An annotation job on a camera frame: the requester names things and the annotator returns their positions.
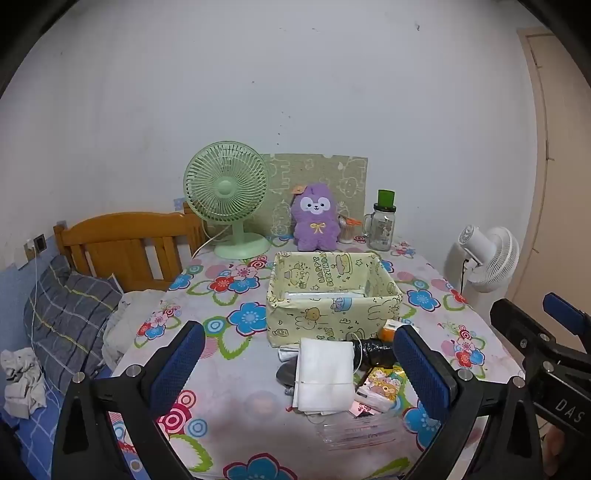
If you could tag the blue checked bed sheet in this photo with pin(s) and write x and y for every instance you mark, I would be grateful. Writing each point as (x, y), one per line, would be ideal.
(32, 443)

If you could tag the yellow cartoon printed storage box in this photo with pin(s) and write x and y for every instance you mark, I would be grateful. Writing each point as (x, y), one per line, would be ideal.
(314, 318)

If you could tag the glass mug jar green lid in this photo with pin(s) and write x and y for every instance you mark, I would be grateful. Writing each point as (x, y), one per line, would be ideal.
(382, 226)

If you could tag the white standing fan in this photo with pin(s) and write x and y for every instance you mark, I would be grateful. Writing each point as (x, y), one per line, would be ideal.
(496, 258)

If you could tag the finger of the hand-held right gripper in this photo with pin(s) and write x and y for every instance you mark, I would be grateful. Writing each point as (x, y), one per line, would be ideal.
(561, 307)
(512, 323)

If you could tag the purple plush toy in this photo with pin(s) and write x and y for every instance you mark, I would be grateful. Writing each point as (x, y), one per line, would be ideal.
(314, 230)

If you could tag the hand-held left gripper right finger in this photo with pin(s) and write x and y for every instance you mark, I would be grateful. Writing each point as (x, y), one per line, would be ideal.
(425, 374)

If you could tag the crumpled grey white cloth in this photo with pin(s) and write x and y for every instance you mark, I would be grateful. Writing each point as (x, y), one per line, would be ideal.
(21, 383)

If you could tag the grey plaid pillow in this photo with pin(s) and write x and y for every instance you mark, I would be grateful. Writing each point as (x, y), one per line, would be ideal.
(69, 314)

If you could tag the cotton swab container orange lid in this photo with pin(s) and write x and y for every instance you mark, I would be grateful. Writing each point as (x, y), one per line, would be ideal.
(345, 233)

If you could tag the floral tablecloth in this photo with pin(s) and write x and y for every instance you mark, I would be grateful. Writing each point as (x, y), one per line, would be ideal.
(240, 415)

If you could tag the wooden bed headboard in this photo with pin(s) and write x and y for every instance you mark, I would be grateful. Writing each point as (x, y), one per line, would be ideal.
(115, 249)

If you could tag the yellow cartoon tissue packet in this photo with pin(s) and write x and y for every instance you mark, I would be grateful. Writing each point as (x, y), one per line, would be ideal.
(383, 385)

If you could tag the beige door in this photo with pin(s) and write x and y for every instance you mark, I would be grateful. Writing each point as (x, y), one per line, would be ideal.
(568, 184)

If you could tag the black fabric bundle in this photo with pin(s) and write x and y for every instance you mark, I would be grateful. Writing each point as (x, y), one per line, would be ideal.
(376, 353)

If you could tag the small orange packet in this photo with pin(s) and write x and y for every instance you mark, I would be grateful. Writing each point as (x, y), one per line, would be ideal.
(387, 331)

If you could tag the green cartoon printed board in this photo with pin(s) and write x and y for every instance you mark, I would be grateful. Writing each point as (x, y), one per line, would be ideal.
(323, 170)

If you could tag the clear plastic bag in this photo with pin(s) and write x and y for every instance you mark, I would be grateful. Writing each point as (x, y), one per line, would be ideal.
(355, 434)

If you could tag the wall socket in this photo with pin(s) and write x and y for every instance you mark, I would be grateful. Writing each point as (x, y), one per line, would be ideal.
(40, 242)

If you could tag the white bed cloth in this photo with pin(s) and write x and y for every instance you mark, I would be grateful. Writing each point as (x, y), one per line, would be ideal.
(129, 314)

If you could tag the person's right hand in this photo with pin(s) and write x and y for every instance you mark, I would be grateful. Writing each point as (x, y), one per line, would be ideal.
(556, 447)

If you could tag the green desk fan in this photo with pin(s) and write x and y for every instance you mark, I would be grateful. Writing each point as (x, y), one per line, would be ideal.
(226, 189)

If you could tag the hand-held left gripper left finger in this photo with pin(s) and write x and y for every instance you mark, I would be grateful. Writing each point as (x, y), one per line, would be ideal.
(178, 364)

